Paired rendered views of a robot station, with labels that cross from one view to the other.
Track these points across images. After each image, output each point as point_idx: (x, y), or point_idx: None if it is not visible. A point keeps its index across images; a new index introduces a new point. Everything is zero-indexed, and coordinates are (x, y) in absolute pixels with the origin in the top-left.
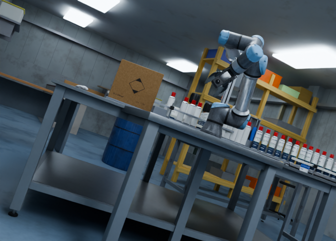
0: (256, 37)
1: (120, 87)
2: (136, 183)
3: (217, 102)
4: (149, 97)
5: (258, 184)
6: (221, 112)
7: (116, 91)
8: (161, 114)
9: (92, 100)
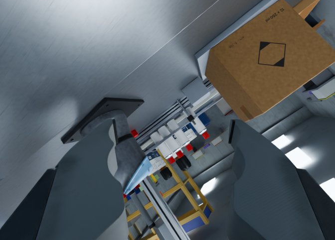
0: None
1: (286, 25)
2: None
3: (145, 175)
4: (237, 62)
5: None
6: (121, 167)
7: (282, 14)
8: (191, 92)
9: None
